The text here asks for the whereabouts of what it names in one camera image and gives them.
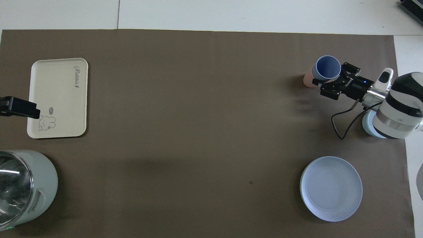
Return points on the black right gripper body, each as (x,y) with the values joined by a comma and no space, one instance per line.
(358,87)

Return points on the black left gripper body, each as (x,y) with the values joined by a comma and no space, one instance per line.
(5,103)

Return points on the blue plastic cup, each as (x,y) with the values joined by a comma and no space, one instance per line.
(327,67)

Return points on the pink plastic cup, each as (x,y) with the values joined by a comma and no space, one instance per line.
(309,81)

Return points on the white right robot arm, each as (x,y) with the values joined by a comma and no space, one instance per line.
(400,109)

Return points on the cream rabbit print tray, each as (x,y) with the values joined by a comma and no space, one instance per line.
(56,86)

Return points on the light blue bowl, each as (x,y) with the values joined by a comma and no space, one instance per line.
(367,125)

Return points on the mint green electric pot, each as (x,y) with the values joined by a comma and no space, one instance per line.
(46,178)

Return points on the glass pot lid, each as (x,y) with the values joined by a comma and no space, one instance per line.
(13,188)

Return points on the dark grey ridged device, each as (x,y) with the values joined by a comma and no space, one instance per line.
(413,7)

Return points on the lavender blue plate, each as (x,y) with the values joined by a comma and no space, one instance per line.
(330,188)

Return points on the brown table mat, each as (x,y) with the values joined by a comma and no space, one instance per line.
(198,132)

